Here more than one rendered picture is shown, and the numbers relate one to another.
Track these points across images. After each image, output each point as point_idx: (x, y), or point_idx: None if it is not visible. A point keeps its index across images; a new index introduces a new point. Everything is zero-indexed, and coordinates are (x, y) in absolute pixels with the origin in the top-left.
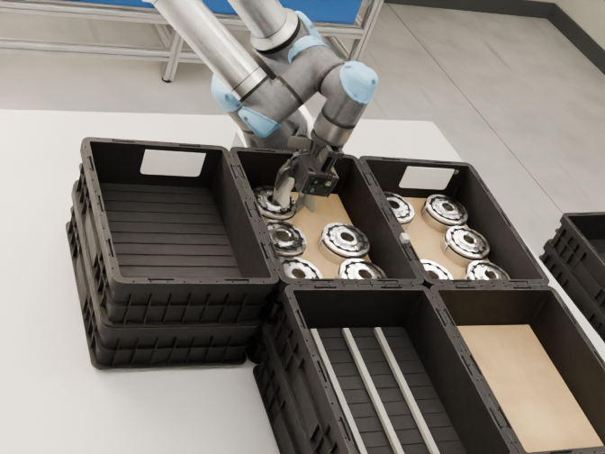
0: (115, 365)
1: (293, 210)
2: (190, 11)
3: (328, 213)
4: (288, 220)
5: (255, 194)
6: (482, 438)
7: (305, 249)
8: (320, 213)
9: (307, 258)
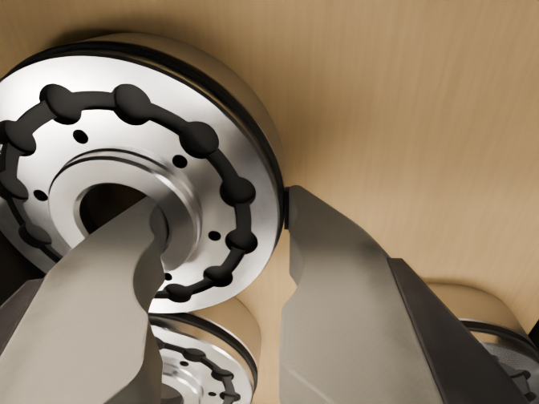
0: None
1: (245, 278)
2: None
3: (508, 170)
4: None
5: (8, 150)
6: None
7: (274, 341)
8: (460, 171)
9: (269, 363)
